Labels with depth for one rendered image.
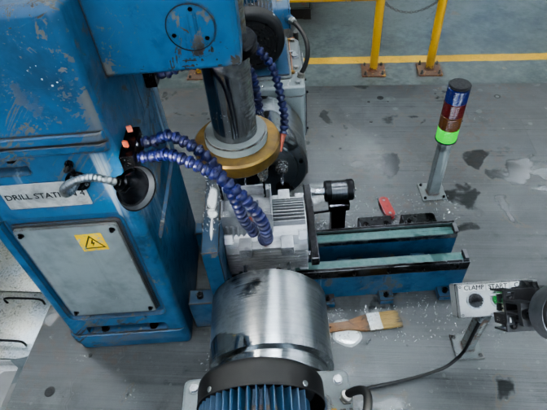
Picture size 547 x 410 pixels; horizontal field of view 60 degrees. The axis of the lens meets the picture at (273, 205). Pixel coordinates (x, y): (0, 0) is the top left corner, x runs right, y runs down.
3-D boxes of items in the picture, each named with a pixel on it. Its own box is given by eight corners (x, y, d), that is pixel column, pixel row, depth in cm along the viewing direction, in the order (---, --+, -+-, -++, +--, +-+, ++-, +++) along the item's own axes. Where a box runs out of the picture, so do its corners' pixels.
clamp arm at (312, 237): (300, 191, 134) (309, 265, 117) (300, 184, 132) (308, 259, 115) (313, 190, 134) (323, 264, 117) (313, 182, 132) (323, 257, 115)
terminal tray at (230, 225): (224, 237, 115) (220, 218, 110) (225, 205, 122) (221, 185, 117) (273, 234, 115) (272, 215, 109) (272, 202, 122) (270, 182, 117)
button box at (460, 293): (452, 316, 105) (460, 319, 100) (448, 283, 106) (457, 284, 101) (530, 311, 105) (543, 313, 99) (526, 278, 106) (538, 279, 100)
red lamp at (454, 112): (444, 120, 132) (448, 107, 129) (438, 107, 136) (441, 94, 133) (466, 119, 132) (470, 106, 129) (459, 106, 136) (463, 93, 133)
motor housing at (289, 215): (232, 287, 123) (221, 242, 109) (233, 230, 136) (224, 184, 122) (309, 282, 123) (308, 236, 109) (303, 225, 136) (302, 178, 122)
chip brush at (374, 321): (327, 338, 125) (327, 336, 125) (323, 320, 129) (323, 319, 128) (404, 326, 126) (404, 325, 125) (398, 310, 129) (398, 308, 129)
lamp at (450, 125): (441, 133, 135) (444, 120, 132) (435, 120, 140) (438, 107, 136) (462, 132, 135) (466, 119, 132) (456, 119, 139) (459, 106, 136)
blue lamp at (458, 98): (448, 107, 129) (451, 93, 126) (441, 94, 133) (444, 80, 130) (470, 106, 129) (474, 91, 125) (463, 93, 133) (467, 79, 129)
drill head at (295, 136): (225, 224, 139) (212, 160, 120) (228, 134, 167) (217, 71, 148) (311, 218, 138) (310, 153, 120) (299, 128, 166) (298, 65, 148)
